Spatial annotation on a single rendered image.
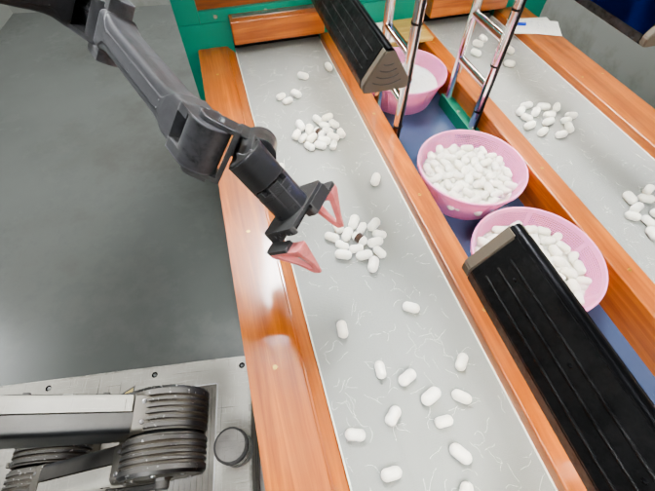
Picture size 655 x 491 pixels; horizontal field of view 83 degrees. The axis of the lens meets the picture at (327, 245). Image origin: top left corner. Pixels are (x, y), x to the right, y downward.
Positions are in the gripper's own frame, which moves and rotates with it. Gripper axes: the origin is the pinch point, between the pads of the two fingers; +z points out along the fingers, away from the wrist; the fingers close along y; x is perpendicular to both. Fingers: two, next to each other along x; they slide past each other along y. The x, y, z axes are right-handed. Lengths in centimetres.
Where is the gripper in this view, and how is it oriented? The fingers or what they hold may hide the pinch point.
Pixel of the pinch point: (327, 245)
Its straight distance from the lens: 60.4
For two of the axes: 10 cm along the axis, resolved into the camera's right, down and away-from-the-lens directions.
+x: 7.1, -1.2, -6.9
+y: -3.8, 7.6, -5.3
